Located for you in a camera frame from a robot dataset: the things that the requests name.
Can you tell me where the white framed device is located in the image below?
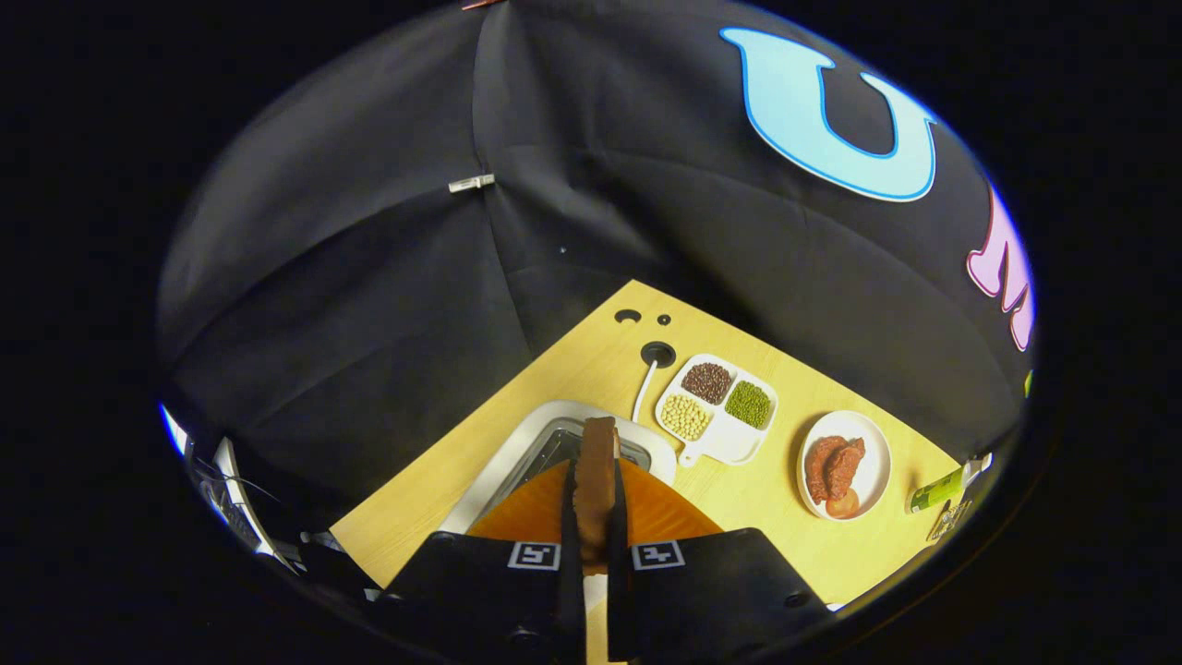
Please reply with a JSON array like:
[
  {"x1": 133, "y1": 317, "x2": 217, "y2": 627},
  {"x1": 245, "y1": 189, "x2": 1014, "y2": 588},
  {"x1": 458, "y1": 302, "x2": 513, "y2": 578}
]
[{"x1": 212, "y1": 437, "x2": 301, "y2": 564}]

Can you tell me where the toasted white bread slice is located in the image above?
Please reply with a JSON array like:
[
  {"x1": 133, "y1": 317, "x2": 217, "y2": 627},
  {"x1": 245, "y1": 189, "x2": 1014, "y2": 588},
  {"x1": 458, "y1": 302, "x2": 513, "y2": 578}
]
[{"x1": 573, "y1": 417, "x2": 621, "y2": 566}]

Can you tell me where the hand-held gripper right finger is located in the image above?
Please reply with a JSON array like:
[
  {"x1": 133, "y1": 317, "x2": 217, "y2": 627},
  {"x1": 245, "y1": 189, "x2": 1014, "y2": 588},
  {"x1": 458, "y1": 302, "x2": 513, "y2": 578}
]
[{"x1": 605, "y1": 459, "x2": 832, "y2": 661}]

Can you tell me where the lit screen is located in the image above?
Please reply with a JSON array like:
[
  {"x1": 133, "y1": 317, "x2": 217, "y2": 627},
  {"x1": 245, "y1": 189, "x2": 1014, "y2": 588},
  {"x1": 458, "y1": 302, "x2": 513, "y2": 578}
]
[{"x1": 159, "y1": 404, "x2": 190, "y2": 458}]

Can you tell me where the wire mesh basket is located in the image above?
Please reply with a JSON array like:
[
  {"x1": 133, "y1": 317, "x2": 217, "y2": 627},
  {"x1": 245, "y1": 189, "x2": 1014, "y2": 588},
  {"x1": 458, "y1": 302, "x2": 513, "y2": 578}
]
[{"x1": 926, "y1": 499, "x2": 972, "y2": 543}]

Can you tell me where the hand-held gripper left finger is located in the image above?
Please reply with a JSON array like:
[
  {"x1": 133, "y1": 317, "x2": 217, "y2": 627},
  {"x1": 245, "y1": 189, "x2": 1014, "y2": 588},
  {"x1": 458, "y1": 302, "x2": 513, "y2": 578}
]
[{"x1": 374, "y1": 459, "x2": 587, "y2": 661}]

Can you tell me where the green label plastic bottle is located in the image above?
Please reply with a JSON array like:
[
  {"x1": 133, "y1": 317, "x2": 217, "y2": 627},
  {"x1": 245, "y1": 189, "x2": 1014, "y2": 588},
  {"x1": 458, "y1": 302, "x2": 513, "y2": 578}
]
[{"x1": 905, "y1": 454, "x2": 994, "y2": 514}]

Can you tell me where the white toaster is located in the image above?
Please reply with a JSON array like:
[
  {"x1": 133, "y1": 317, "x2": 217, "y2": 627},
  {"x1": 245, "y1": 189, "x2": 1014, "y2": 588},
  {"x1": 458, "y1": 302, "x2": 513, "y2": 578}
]
[{"x1": 441, "y1": 400, "x2": 677, "y2": 537}]

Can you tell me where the white round plate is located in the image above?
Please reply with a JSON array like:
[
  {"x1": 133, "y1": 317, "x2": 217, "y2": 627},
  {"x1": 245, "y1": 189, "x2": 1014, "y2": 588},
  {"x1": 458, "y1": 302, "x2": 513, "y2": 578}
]
[{"x1": 796, "y1": 410, "x2": 893, "y2": 522}]

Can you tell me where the black backdrop cloth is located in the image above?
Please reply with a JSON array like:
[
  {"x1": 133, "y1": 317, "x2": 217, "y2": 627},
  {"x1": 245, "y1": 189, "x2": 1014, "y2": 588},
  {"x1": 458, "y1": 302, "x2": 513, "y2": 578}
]
[{"x1": 157, "y1": 0, "x2": 1035, "y2": 546}]

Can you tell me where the white toaster cable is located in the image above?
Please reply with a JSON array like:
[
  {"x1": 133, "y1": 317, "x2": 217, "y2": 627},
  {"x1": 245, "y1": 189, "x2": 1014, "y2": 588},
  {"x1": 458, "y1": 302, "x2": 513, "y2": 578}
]
[{"x1": 632, "y1": 358, "x2": 659, "y2": 423}]

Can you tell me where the brown meat slice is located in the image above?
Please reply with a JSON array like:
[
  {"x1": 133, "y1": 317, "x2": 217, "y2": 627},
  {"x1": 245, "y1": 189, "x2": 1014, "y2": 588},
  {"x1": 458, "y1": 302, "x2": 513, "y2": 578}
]
[
  {"x1": 829, "y1": 438, "x2": 867, "y2": 500},
  {"x1": 804, "y1": 436, "x2": 843, "y2": 504}
]

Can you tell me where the divided white dish with beans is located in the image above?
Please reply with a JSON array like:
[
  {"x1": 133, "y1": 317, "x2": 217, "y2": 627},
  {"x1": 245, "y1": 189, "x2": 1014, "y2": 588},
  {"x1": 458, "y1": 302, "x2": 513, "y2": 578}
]
[{"x1": 655, "y1": 354, "x2": 779, "y2": 468}]

